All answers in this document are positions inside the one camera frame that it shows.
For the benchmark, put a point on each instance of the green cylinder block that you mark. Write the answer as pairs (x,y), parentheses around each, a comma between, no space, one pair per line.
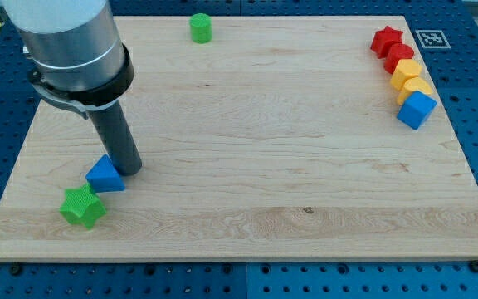
(200,28)

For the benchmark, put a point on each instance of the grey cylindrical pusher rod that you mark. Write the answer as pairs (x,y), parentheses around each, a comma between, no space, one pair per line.
(114,132)

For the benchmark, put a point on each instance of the blue cube block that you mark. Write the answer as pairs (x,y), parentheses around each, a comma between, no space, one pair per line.
(416,109)

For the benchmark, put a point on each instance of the yellow hexagon block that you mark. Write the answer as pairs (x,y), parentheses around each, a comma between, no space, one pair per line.
(405,69)

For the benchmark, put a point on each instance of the red cylinder block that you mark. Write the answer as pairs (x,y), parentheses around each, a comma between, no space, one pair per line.
(396,53)

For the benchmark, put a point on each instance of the green star block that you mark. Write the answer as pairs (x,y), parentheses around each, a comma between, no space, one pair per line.
(82,206)

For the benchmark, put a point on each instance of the white fiducial marker tag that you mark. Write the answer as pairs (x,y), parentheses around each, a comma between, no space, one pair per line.
(432,39)

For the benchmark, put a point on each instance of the blue triangular block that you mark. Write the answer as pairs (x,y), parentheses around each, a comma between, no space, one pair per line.
(103,176)

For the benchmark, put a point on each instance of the yellow half-round block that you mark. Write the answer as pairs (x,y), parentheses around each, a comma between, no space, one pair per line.
(412,85)

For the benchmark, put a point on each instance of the red star block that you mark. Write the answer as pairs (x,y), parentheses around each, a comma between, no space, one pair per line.
(384,39)

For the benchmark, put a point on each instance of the wooden board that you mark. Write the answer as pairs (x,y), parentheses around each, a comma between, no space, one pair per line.
(276,141)

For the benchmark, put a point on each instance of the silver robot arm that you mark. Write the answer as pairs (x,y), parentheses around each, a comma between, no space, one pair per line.
(81,63)

